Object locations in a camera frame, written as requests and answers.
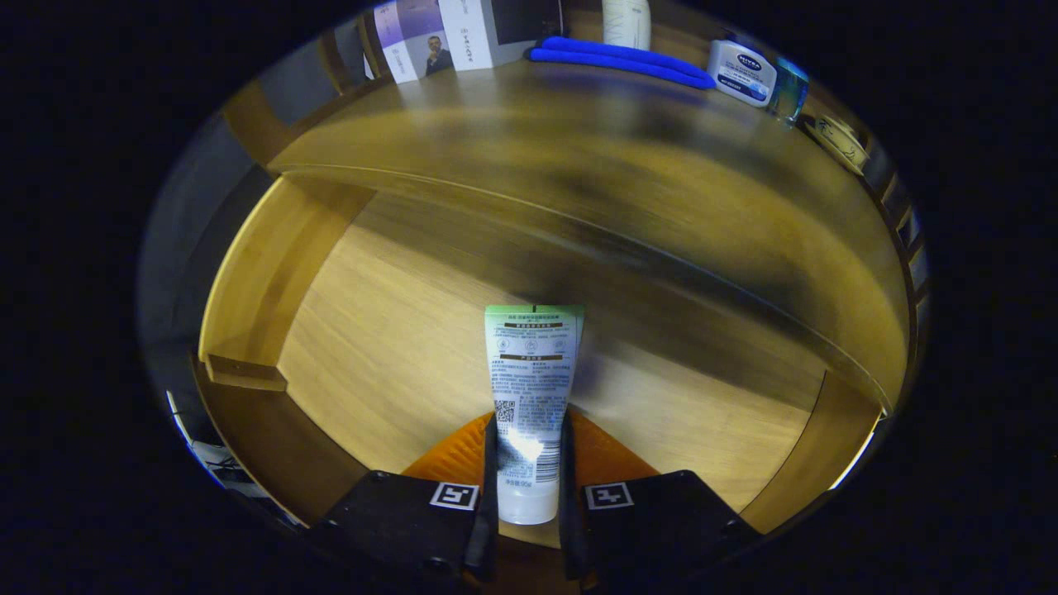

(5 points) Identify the white green-topped tube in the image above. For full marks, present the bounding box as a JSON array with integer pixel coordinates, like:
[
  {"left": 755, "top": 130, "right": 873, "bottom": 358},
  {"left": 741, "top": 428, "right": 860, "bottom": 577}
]
[{"left": 484, "top": 304, "right": 586, "bottom": 526}]

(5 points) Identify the wooden cabinet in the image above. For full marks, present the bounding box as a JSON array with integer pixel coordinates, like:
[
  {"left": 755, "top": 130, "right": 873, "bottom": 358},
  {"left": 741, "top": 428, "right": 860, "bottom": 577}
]
[{"left": 219, "top": 0, "right": 931, "bottom": 414}]

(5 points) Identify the blue folded cloth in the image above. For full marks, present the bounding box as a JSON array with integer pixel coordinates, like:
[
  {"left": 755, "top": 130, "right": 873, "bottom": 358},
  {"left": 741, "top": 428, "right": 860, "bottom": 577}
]
[{"left": 529, "top": 36, "right": 717, "bottom": 90}]

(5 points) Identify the wooden drawer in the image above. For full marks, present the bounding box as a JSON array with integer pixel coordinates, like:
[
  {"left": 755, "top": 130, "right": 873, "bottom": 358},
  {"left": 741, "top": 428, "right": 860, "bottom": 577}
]
[{"left": 194, "top": 174, "right": 889, "bottom": 550}]

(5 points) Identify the white blue-capped lotion bottle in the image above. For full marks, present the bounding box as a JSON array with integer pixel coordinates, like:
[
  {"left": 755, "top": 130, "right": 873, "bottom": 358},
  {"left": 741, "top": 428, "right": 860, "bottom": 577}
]
[{"left": 707, "top": 40, "right": 778, "bottom": 108}]

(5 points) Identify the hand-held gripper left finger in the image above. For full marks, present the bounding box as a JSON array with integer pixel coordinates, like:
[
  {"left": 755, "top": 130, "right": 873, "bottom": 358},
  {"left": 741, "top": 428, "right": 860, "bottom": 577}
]
[{"left": 307, "top": 413, "right": 499, "bottom": 595}]

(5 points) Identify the beige lidded teacup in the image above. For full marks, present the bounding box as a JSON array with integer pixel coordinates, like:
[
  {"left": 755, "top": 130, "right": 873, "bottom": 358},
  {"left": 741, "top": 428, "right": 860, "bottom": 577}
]
[{"left": 806, "top": 112, "right": 869, "bottom": 174}]

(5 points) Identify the white book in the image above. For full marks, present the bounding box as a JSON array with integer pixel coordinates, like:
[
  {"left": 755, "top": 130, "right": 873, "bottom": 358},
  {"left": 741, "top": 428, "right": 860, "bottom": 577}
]
[{"left": 438, "top": 0, "right": 567, "bottom": 71}]

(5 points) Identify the white pump bottle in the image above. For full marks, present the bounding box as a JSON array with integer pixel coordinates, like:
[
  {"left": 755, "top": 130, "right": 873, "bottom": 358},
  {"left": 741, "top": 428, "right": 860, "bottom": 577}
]
[{"left": 602, "top": 0, "right": 652, "bottom": 50}]

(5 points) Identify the purple book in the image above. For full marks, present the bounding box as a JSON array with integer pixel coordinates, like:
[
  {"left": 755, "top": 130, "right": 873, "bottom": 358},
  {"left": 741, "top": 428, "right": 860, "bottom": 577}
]
[{"left": 372, "top": 0, "right": 455, "bottom": 83}]

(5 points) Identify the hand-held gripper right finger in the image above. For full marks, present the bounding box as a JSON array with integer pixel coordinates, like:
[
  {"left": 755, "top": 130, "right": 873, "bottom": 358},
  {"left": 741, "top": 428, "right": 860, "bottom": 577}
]
[{"left": 560, "top": 409, "right": 761, "bottom": 592}]

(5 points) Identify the teal slim bottle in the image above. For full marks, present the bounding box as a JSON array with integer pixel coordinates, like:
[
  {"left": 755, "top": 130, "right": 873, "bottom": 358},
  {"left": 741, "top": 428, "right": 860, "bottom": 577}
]
[{"left": 769, "top": 56, "right": 809, "bottom": 125}]

